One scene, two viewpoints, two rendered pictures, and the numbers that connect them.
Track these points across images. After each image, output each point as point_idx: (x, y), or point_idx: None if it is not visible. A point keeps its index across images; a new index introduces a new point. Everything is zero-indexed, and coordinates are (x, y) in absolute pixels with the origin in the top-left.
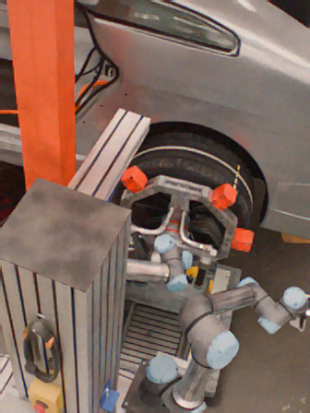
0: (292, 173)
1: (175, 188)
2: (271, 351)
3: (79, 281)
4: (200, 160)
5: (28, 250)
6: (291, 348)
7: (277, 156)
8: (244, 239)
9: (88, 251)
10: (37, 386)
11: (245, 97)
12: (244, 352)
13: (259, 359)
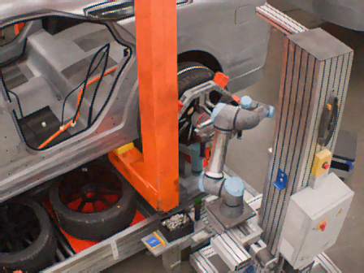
0: (231, 51)
1: (200, 90)
2: (260, 168)
3: (348, 49)
4: (195, 71)
5: (326, 52)
6: (264, 160)
7: (223, 45)
8: (236, 99)
9: (334, 42)
10: (321, 155)
11: (202, 20)
12: (251, 179)
13: (260, 175)
